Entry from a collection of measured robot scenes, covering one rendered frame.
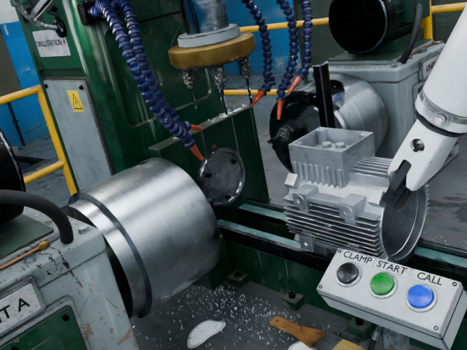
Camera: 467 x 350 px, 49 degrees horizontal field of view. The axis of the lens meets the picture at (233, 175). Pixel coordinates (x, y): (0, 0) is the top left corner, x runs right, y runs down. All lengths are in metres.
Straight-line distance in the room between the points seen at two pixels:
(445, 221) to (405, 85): 0.36
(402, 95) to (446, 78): 0.69
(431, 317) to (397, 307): 0.04
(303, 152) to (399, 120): 0.50
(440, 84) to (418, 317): 0.29
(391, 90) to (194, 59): 0.57
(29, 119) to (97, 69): 5.47
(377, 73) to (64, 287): 0.94
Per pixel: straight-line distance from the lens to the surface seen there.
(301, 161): 0.94
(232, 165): 1.22
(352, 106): 1.24
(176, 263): 0.87
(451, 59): 0.69
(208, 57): 1.00
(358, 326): 1.00
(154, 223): 0.84
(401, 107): 1.38
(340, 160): 0.89
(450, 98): 0.70
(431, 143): 0.72
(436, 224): 1.34
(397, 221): 1.02
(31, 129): 6.61
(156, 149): 1.09
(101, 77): 1.14
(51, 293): 0.75
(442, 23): 4.11
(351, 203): 0.86
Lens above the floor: 1.46
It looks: 22 degrees down
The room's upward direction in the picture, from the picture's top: 12 degrees counter-clockwise
